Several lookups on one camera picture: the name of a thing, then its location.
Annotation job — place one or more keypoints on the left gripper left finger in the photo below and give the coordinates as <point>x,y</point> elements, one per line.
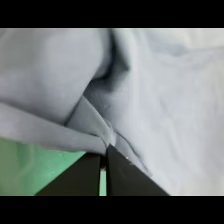
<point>80,180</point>

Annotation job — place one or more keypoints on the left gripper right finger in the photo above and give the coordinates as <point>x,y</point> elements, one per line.
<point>128,178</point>

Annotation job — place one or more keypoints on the light blue shirt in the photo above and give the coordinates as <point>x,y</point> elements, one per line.
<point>146,93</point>

